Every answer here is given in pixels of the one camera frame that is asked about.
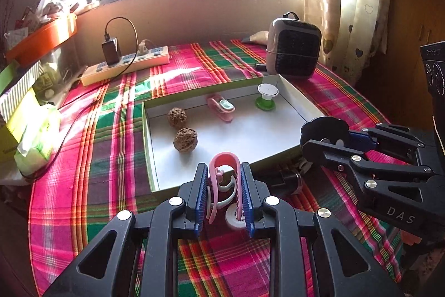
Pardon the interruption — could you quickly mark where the beige power strip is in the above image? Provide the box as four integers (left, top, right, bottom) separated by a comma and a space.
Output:
81, 46, 171, 86

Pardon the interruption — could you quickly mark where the white plug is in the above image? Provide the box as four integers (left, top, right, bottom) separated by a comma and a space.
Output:
137, 40, 154, 56

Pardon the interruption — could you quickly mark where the brown wrinkled walnut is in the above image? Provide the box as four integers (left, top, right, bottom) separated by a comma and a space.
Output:
167, 107, 187, 128
173, 127, 199, 154

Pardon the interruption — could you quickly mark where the white cable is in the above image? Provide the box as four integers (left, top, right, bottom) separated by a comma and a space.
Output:
295, 156, 315, 176

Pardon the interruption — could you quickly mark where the thin black cable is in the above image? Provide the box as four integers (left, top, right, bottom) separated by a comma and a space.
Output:
19, 99, 115, 179

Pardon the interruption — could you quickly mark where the black rectangular device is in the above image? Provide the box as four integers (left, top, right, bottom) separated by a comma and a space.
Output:
269, 163, 303, 197

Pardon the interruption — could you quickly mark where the green cardboard box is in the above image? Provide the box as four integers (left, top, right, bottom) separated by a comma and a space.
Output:
142, 73, 325, 194

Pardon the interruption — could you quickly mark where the black charger cable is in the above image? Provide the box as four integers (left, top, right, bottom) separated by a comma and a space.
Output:
104, 17, 139, 75

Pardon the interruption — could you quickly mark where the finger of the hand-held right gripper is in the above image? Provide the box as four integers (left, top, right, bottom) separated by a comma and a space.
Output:
349, 123, 426, 165
301, 140, 444, 195

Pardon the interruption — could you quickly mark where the small white jar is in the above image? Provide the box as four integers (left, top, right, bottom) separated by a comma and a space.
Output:
224, 207, 248, 231

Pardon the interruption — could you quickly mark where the heart patterned curtain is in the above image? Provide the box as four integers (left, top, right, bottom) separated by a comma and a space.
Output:
302, 0, 392, 85

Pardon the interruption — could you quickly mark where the grey portable heater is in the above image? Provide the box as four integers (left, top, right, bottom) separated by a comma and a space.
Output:
265, 12, 322, 79

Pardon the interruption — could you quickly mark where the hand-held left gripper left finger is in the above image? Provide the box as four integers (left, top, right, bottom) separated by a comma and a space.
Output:
43, 163, 208, 297

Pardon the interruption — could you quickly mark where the green tissue pack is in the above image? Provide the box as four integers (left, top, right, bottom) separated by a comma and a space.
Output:
14, 104, 61, 172

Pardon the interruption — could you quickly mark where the white plastic bag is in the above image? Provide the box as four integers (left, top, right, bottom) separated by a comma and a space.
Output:
35, 0, 87, 19

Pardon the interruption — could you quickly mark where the orange box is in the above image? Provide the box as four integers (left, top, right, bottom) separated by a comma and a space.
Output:
5, 13, 78, 66

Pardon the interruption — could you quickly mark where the small pink clip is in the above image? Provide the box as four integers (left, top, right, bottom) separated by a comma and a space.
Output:
207, 93, 236, 124

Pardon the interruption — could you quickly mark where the clear plastic container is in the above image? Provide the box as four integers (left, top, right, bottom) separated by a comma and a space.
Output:
33, 50, 80, 99

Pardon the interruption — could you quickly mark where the plaid tablecloth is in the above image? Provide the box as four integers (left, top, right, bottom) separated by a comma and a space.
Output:
28, 40, 407, 297

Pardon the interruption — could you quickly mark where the large pink clip holder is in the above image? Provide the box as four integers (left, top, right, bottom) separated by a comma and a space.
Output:
207, 151, 241, 224

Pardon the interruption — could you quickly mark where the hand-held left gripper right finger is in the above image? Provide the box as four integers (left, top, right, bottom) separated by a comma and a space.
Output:
240, 162, 406, 297

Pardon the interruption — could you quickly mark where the yellow-green box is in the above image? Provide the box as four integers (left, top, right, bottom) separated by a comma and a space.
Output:
0, 88, 42, 165

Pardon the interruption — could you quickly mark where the white and green spool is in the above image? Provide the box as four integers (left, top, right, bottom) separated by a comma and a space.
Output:
255, 83, 280, 111

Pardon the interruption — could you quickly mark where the black round device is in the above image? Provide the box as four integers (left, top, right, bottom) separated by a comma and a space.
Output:
300, 116, 352, 158

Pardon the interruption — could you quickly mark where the wooden cabinet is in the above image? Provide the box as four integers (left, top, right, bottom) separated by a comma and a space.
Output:
355, 0, 445, 138

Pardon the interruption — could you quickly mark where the black charger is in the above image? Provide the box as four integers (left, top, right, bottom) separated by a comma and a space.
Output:
102, 37, 122, 67

